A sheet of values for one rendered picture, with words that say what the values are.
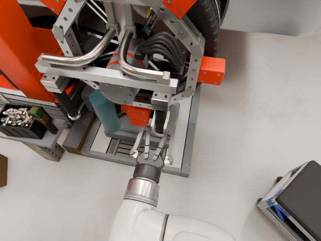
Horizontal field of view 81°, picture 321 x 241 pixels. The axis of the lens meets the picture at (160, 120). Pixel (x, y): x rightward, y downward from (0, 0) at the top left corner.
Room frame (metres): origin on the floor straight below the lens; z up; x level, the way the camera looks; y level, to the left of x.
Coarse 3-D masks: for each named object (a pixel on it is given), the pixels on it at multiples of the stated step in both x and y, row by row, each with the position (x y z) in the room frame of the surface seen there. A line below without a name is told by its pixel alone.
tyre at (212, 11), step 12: (204, 0) 0.62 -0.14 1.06; (216, 0) 0.72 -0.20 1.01; (192, 12) 0.61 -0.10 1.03; (204, 12) 0.60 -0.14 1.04; (216, 12) 0.67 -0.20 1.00; (72, 24) 0.70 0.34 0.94; (204, 24) 0.60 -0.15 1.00; (216, 24) 0.61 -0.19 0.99; (204, 36) 0.60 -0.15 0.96; (216, 36) 0.60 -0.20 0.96; (204, 48) 0.59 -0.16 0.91; (216, 48) 0.59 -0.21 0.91
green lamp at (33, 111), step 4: (32, 108) 0.50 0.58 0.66; (36, 108) 0.50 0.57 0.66; (40, 108) 0.51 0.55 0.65; (28, 112) 0.48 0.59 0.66; (32, 112) 0.48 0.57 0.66; (36, 112) 0.48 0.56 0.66; (40, 112) 0.49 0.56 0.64; (32, 116) 0.48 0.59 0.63; (36, 116) 0.47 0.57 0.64; (40, 116) 0.48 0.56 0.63
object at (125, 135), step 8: (120, 104) 0.89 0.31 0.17; (120, 112) 0.83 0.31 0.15; (176, 120) 0.74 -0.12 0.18; (112, 136) 0.64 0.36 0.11; (120, 136) 0.63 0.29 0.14; (128, 136) 0.61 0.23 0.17; (136, 136) 0.62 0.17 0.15; (144, 136) 0.62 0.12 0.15; (152, 136) 0.62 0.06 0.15; (152, 144) 0.58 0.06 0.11; (168, 144) 0.55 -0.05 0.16
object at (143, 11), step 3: (132, 6) 1.19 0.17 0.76; (135, 6) 1.18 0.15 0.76; (138, 6) 1.18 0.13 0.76; (141, 6) 1.17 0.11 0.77; (144, 6) 1.12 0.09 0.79; (147, 6) 1.12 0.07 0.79; (135, 9) 1.18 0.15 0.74; (138, 9) 1.18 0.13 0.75; (141, 9) 1.17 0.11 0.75; (144, 9) 1.17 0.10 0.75; (147, 9) 1.17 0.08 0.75; (138, 12) 1.18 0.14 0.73; (141, 12) 1.17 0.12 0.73; (144, 12) 1.17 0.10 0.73; (147, 12) 1.17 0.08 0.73; (141, 15) 1.18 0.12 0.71; (144, 15) 1.17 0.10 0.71; (147, 18) 1.17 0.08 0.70; (153, 18) 1.16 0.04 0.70
